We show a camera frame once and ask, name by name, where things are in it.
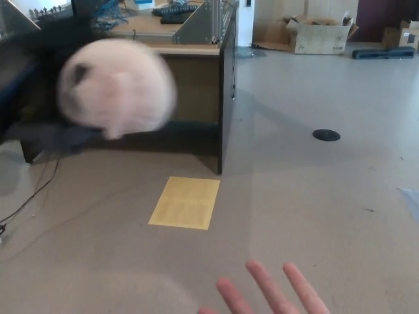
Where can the person's bare hand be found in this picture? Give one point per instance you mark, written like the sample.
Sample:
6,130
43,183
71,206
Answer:
294,301

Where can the pink plush dumpling with sunglasses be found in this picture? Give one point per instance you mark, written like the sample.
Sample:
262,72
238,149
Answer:
121,88

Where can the yellow paper sheet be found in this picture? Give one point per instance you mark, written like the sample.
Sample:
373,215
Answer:
185,204

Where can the black round floor cover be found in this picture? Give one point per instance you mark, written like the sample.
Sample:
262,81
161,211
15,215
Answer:
326,135

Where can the dark wooden desk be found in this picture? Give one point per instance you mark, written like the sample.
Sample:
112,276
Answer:
196,85

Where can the large open cardboard box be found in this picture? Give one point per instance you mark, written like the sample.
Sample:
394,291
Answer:
319,41

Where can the flat brown cardboard sheet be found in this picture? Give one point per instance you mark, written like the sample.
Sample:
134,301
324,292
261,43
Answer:
271,34

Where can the small plain cardboard box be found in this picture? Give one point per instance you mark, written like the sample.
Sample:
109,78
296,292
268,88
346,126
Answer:
391,38

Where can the cardboard box with label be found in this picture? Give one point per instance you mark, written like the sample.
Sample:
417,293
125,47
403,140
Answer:
410,36

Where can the dark maroon door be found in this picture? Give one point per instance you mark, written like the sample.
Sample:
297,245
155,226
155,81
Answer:
379,14

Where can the black flat device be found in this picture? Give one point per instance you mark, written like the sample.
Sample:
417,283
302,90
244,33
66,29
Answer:
175,18

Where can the black keyboard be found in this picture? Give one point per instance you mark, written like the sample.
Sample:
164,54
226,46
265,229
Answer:
173,9

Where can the white box with marker tag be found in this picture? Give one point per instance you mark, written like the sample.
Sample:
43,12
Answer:
144,4

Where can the black monitor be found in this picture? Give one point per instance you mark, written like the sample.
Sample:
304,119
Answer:
82,6

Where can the aluminium profile frame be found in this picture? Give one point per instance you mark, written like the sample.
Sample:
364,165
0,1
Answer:
196,29

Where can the dark bracket row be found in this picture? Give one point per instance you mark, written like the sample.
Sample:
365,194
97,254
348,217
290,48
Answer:
44,13

